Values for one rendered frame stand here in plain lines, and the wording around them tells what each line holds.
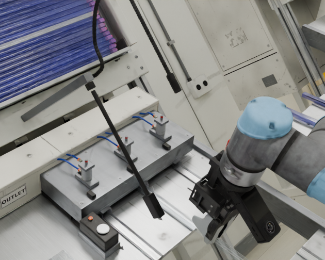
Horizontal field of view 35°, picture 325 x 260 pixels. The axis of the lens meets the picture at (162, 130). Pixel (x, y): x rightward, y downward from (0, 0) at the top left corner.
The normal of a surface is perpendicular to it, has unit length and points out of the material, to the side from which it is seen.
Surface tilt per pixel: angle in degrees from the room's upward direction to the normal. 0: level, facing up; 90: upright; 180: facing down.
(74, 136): 44
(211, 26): 90
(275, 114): 56
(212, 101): 90
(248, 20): 90
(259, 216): 83
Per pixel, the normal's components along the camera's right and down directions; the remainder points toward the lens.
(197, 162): 0.07, -0.78
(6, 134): 0.57, -0.21
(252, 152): -0.55, 0.57
